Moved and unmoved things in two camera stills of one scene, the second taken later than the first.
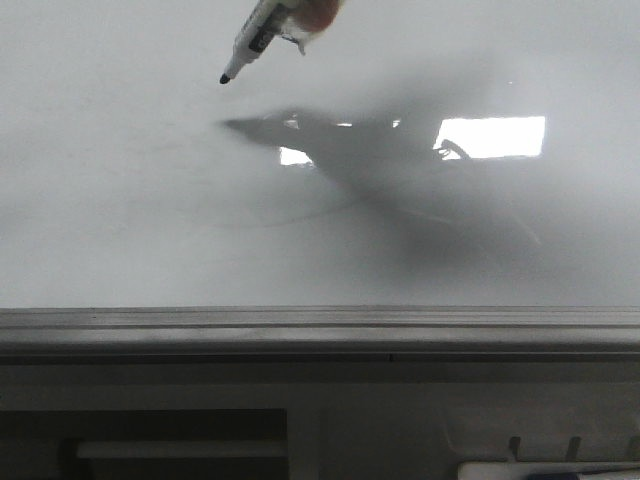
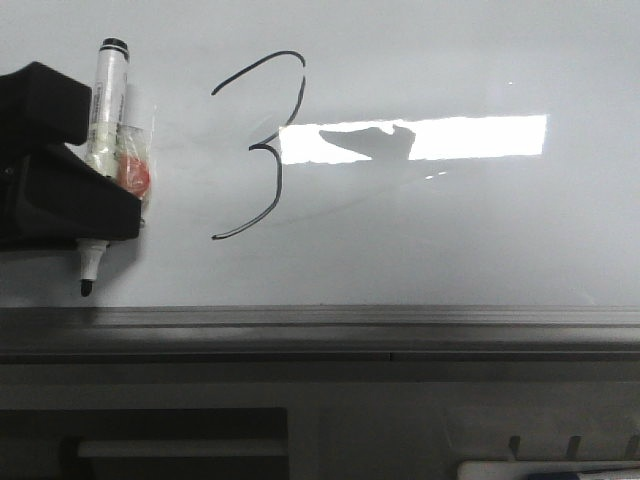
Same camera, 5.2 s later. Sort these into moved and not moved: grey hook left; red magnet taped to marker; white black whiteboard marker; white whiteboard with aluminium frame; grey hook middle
Moved: white black whiteboard marker; red magnet taped to marker
Not moved: grey hook middle; white whiteboard with aluminium frame; grey hook left
